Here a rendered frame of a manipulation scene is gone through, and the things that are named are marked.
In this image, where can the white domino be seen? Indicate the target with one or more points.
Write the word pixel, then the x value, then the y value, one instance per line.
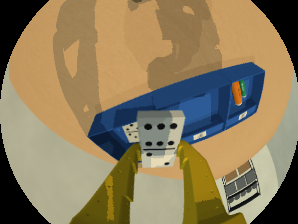
pixel 131 132
pixel 159 135

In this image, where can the green battery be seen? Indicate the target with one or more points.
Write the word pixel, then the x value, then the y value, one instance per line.
pixel 243 89

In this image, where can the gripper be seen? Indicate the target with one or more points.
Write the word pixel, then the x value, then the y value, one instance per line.
pixel 202 201

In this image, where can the orange battery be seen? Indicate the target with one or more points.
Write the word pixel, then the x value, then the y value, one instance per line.
pixel 237 93

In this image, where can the blue bin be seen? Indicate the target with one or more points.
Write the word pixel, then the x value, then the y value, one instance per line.
pixel 206 115

